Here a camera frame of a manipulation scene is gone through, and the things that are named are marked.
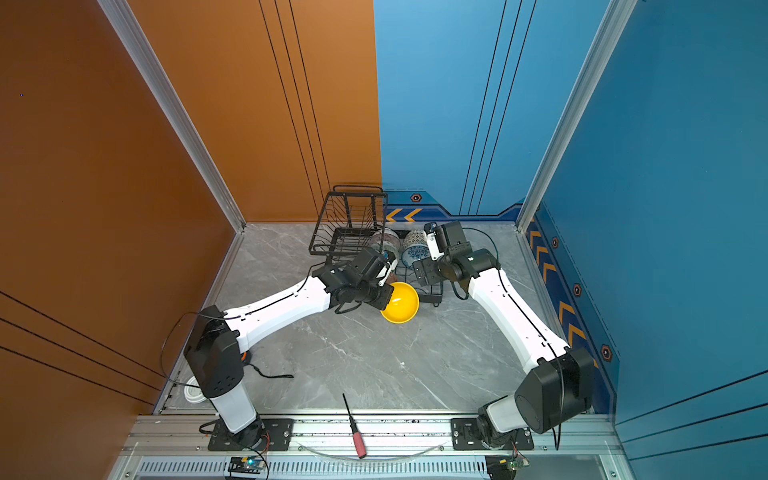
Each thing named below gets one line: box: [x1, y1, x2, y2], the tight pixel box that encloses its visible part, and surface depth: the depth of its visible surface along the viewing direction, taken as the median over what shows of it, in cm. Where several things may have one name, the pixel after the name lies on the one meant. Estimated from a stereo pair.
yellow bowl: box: [380, 281, 420, 325], surface depth 81 cm
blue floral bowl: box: [402, 229, 430, 269], surface depth 107 cm
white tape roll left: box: [184, 376, 207, 404], surface depth 75 cm
